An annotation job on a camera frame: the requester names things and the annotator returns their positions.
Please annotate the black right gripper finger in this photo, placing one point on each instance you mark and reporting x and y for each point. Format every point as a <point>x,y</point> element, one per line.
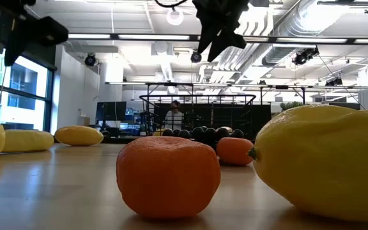
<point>227,38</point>
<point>208,30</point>

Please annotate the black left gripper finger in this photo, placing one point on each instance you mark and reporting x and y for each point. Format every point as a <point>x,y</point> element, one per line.
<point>14,48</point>
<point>48,30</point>

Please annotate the yellow banana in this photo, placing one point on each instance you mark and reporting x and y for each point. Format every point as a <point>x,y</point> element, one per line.
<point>27,140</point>

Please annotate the dark grape bunch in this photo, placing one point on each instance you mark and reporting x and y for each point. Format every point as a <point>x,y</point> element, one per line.
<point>200,134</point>

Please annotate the yellow-orange mango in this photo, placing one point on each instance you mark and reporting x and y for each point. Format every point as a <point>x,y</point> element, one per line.
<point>78,135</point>

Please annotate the small red-orange tangerine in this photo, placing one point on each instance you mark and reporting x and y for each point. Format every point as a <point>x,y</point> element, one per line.
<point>235,151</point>

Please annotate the orange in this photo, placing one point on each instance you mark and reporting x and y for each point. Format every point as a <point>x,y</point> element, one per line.
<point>168,177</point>

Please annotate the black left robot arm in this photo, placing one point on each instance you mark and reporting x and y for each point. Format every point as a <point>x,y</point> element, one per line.
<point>11,2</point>

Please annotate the large window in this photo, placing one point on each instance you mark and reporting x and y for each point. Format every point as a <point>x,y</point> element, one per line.
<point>27,89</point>

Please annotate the overhead light bar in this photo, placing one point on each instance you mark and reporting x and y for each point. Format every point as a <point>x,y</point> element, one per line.
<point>152,37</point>

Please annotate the black ceiling spotlight cluster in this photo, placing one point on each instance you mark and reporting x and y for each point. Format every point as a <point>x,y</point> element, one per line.
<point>303,56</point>
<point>334,82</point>

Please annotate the black room divider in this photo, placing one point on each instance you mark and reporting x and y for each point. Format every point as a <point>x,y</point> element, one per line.
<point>262,119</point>

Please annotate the potted green plant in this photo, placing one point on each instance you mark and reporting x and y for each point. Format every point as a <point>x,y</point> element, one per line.
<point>291,105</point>

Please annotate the person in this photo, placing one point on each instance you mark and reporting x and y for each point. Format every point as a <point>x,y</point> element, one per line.
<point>175,118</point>

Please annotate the cardboard box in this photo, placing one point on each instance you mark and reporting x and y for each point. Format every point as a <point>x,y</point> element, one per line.
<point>83,120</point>

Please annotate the black computer monitor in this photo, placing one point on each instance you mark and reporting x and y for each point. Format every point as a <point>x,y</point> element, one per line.
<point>110,111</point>

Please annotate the silver ventilation duct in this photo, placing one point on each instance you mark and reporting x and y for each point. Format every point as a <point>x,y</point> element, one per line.
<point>299,25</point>

